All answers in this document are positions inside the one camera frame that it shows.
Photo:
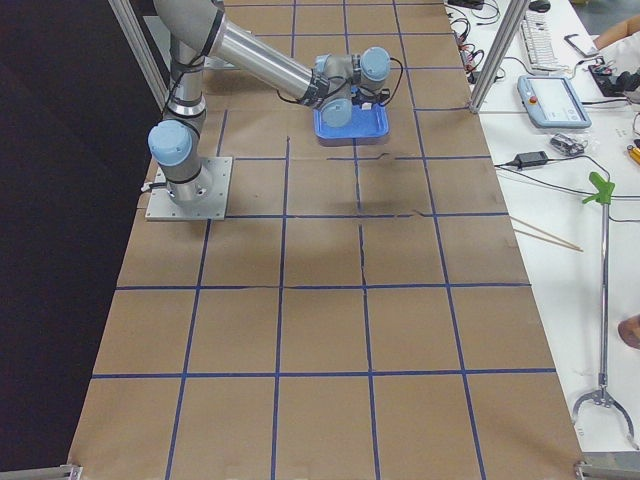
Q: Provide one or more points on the blue plastic tray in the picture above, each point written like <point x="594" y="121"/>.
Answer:
<point x="366" y="127"/>

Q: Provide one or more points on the black power adapter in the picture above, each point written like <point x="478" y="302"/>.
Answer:
<point x="530" y="159"/>

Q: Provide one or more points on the white keyboard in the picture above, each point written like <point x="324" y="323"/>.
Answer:
<point x="536" y="40"/>

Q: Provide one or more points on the blue teach pendant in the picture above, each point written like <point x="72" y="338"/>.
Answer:
<point x="551" y="102"/>

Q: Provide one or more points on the wooden chopsticks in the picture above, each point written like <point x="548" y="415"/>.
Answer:
<point x="530" y="230"/>

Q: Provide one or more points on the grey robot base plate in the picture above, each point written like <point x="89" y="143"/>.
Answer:
<point x="204" y="198"/>

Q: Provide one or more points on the aluminium frame post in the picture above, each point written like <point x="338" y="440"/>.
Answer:
<point x="507" y="30"/>

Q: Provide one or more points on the green handled reacher grabber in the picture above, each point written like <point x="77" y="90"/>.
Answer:
<point x="600" y="396"/>

